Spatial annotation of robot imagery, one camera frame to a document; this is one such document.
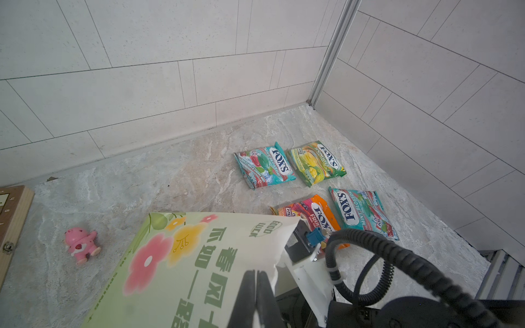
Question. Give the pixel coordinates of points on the wooden chessboard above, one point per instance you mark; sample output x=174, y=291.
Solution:
x=15, y=206

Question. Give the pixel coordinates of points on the teal mint candy bag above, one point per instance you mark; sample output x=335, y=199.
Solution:
x=266, y=166

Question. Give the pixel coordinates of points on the white paper bag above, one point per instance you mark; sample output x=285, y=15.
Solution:
x=187, y=273

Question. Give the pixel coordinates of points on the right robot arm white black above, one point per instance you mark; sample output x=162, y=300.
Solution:
x=450, y=253

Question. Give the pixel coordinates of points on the orange candy bag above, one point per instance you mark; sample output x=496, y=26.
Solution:
x=315, y=212

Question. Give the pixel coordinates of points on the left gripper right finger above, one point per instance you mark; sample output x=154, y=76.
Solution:
x=269, y=314

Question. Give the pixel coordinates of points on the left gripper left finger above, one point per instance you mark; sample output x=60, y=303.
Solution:
x=242, y=314

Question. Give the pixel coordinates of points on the small pink toy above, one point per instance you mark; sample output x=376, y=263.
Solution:
x=81, y=244

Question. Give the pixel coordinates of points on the yellow green candy bag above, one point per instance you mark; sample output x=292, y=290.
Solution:
x=314, y=163

